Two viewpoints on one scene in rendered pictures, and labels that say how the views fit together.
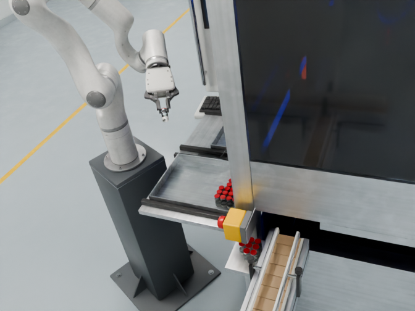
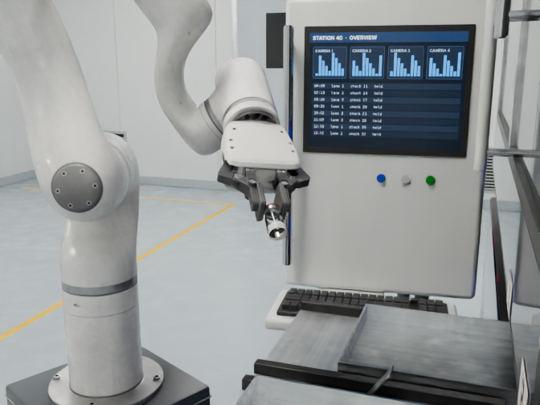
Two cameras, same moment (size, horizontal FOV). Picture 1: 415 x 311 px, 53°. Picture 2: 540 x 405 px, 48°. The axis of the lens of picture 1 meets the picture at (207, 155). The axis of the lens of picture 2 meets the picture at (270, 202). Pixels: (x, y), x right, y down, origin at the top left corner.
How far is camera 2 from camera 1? 81 cm
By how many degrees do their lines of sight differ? 26
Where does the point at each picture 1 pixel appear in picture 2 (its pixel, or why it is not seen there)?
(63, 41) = (29, 31)
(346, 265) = not seen: outside the picture
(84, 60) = (71, 88)
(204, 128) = (304, 333)
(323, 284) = not seen: outside the picture
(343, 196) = not seen: outside the picture
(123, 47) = (172, 77)
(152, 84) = (243, 150)
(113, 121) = (104, 266)
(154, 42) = (248, 75)
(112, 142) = (86, 326)
